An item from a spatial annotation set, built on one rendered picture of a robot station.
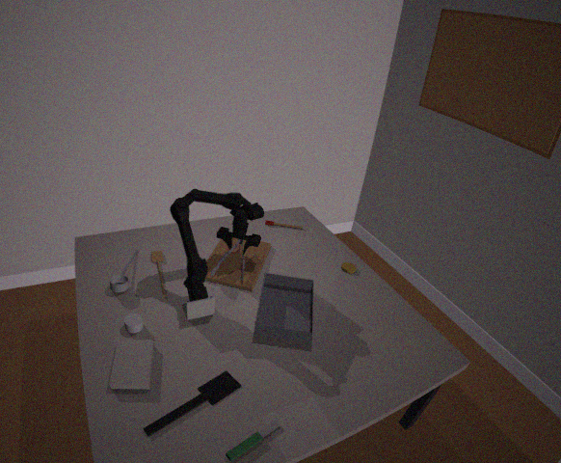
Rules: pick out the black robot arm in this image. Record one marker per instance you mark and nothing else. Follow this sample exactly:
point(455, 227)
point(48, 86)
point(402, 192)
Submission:
point(196, 266)

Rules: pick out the grey cylinder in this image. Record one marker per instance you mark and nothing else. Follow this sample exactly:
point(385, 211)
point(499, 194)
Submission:
point(133, 323)

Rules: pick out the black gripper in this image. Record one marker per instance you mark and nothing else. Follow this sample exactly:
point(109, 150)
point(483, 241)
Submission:
point(240, 233)

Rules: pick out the wooden board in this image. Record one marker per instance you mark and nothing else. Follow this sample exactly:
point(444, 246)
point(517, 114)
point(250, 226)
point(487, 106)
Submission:
point(230, 271)

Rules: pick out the yellow flat disc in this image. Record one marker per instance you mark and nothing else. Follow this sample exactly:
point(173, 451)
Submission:
point(349, 267)

